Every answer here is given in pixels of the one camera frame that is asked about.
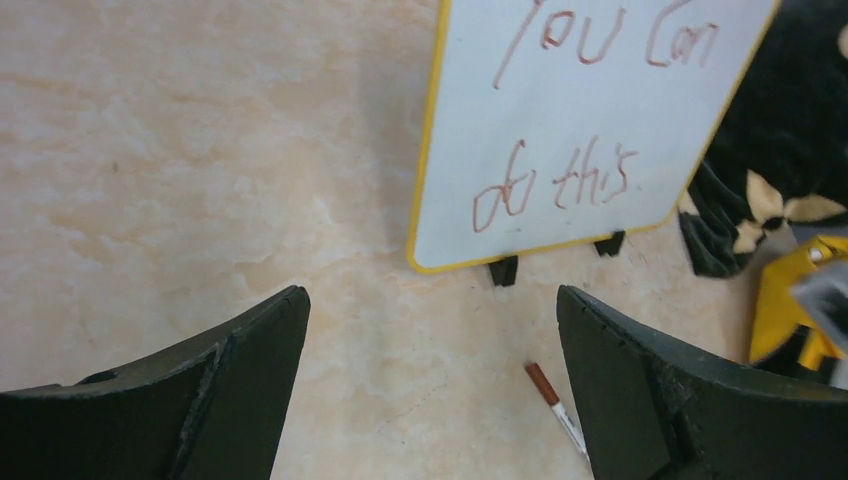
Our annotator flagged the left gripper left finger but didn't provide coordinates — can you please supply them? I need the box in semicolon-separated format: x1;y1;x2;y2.
1;286;311;479

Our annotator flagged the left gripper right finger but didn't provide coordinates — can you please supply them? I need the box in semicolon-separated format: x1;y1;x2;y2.
556;286;847;479

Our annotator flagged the white marker pen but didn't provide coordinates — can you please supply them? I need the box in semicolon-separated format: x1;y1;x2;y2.
551;402;589;460

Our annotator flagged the yellow framed whiteboard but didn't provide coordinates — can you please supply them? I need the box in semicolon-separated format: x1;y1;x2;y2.
407;1;779;273

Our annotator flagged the brown marker cap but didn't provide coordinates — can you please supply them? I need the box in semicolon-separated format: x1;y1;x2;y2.
524;362;561;407

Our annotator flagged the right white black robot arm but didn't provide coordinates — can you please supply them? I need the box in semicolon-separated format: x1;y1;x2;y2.
791;261;847;350

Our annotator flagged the black whiteboard foot clip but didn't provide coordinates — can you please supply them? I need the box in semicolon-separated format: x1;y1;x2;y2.
487;255;519;287
593;231;626;258

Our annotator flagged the yellow cloth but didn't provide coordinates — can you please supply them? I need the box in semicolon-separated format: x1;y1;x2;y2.
748;235;847;375

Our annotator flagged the black floral pillow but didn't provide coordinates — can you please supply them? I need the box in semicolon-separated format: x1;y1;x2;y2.
678;0;847;279

